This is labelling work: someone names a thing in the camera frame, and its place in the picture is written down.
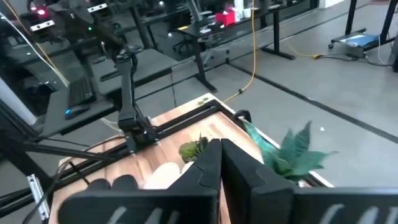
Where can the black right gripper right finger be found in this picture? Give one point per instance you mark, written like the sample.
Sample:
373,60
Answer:
248,186

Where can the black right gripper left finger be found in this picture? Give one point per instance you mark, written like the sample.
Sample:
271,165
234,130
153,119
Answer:
199,180

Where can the pink slide sandal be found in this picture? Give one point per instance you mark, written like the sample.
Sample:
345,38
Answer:
161,175

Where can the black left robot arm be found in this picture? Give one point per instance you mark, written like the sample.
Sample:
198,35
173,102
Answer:
127,93

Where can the small succulent in dark pot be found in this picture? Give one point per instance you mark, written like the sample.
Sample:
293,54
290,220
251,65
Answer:
192,149

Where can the snake plant in white pot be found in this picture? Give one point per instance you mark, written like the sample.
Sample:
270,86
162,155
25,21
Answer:
292,155

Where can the small green sprig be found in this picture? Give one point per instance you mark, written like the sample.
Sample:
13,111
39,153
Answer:
203,100

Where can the black computer mouse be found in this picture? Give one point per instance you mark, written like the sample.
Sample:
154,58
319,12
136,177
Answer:
76,111

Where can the black keyboard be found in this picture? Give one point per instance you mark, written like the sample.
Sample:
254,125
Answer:
80,91

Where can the black desk with clutter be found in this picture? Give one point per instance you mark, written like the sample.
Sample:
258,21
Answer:
217,29

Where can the red box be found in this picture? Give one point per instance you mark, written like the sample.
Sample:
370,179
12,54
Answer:
225,18

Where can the black stand with blue item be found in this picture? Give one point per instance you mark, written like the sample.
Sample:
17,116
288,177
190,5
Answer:
357,40

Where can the black metal table frame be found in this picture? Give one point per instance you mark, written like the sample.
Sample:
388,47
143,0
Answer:
186,121

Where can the silver aluminium bracket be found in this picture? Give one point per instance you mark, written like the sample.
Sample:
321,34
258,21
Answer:
37,196

